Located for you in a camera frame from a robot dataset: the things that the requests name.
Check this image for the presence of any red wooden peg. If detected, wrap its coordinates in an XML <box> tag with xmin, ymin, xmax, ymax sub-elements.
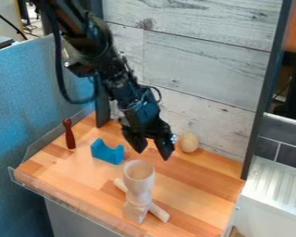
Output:
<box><xmin>61</xmin><ymin>118</ymin><xmax>78</xmax><ymax>150</ymax></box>

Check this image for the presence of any toy sink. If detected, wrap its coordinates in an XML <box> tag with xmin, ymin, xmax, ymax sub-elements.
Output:
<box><xmin>235</xmin><ymin>112</ymin><xmax>296</xmax><ymax>237</ymax></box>

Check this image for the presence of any blue arch block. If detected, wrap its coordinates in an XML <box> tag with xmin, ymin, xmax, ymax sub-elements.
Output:
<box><xmin>90</xmin><ymin>137</ymin><xmax>128</xmax><ymax>166</ymax></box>

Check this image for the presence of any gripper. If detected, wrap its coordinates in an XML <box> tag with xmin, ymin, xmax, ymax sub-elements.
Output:
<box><xmin>108</xmin><ymin>81</ymin><xmax>179</xmax><ymax>162</ymax></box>

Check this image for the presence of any wooden cup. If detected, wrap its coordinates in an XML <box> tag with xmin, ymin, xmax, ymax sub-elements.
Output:
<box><xmin>120</xmin><ymin>158</ymin><xmax>157</xmax><ymax>225</ymax></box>

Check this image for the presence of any wooden ball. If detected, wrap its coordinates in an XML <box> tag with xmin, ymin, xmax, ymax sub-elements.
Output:
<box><xmin>179</xmin><ymin>132</ymin><xmax>202</xmax><ymax>154</ymax></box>

